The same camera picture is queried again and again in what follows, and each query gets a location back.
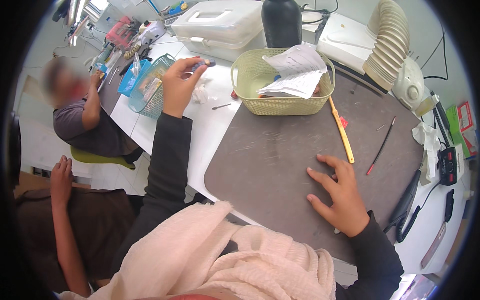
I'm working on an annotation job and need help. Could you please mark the person's right hand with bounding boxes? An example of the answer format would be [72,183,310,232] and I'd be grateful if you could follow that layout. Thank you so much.
[305,154,371,238]

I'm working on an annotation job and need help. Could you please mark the person's left hand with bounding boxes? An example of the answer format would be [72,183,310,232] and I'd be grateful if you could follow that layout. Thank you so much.
[161,56,209,119]

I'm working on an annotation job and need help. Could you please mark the blue and tan dental model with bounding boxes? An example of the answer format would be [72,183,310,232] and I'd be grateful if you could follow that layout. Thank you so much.
[191,58,217,73]

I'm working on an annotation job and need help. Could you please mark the teal plastic basket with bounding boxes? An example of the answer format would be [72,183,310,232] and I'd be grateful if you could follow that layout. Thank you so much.
[128,53,177,120]

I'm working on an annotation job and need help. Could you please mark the small crumpled white tissue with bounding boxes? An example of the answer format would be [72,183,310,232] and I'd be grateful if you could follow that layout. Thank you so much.
[191,83,210,105]

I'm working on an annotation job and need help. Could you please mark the blue plastic basket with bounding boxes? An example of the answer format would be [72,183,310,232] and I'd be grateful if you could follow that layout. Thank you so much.
[117,59,153,98]

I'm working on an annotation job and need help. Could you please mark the black dental handpiece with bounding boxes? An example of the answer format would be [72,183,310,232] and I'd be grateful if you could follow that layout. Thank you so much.
[389,168,423,226]

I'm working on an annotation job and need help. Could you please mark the white bench device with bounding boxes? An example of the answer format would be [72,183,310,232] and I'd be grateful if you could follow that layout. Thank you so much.
[138,20,166,44]

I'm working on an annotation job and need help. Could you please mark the thin black red brush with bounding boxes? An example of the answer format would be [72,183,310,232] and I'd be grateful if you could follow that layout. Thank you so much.
[366,116,397,176]

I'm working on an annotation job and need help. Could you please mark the yellow toothbrush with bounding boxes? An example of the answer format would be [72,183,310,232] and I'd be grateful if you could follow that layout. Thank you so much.
[328,96,355,164]

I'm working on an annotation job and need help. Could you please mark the heap of bench tools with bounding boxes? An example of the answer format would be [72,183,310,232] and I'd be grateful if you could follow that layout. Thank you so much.
[88,40,152,76]

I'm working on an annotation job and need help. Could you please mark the white plastic carry case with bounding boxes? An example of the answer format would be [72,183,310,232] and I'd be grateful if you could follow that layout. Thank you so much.
[170,0,268,63]

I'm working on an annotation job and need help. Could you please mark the pink tool rack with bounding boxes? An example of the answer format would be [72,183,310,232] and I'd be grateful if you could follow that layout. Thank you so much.
[105,15,133,49]

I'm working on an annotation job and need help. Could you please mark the grey work mat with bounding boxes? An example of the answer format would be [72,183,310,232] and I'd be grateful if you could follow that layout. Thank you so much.
[203,70,425,265]

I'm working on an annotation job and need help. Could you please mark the brown flat file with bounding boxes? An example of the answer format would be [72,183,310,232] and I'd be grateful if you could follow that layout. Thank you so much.
[420,221,447,269]

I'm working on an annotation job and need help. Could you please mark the black flat strip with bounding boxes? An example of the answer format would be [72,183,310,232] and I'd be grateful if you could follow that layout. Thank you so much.
[445,188,455,223]

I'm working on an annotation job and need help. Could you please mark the green chair seat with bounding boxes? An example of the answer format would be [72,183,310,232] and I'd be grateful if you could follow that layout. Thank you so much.
[70,146,137,171]

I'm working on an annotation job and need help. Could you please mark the black handpiece control box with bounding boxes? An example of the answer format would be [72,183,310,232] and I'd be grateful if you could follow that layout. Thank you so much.
[438,144,466,187]

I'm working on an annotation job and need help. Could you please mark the pale green woven basket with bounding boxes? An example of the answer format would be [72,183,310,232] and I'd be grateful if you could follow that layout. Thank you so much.
[230,47,336,116]

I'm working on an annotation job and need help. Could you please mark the bench lamp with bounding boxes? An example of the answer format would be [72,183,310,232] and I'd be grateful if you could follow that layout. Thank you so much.
[67,0,91,47]

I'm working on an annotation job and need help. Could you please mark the crumpled white printed papers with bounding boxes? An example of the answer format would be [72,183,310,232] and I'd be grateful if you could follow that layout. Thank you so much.
[256,44,328,100]

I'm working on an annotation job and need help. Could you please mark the small yellowish bottle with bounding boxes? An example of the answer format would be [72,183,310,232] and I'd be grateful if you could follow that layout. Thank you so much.
[414,94,440,118]

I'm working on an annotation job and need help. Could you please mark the black bottle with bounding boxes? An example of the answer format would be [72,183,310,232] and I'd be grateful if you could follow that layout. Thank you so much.
[261,0,303,49]

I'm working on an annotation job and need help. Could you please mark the white round motor unit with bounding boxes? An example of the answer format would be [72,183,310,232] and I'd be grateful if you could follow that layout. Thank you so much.
[391,56,425,111]

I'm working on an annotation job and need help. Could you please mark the person's body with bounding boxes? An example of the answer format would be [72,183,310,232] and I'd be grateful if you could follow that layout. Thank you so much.
[60,193,338,300]

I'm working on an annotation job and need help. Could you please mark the green and red cartons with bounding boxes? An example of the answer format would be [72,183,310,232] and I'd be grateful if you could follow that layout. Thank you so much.
[445,100,479,159]

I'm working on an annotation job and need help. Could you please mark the white flat machine housing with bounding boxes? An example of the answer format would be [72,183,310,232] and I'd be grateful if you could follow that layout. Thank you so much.
[316,12,391,95]

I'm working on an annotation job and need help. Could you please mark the black coiled cable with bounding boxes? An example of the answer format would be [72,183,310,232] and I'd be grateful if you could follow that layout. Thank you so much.
[395,205,421,244]

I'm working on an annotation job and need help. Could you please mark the white ribbed extraction hose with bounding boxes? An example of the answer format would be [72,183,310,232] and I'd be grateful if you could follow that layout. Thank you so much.
[362,0,410,91]

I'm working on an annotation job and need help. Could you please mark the black power cable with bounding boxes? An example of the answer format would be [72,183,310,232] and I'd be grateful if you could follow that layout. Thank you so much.
[419,22,449,82]

